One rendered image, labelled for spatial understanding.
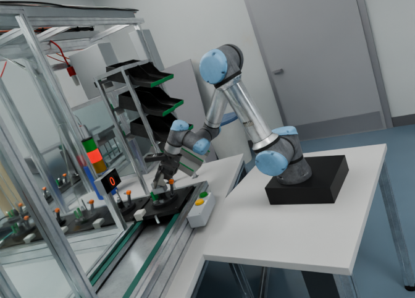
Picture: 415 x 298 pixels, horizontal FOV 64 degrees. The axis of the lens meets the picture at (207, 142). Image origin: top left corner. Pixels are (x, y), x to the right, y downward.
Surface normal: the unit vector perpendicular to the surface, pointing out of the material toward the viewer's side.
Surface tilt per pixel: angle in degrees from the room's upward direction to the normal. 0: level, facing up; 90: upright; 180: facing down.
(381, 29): 90
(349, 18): 90
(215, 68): 84
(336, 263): 0
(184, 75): 81
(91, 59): 90
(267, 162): 99
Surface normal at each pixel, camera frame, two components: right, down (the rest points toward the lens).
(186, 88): -0.57, 0.26
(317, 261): -0.35, -0.91
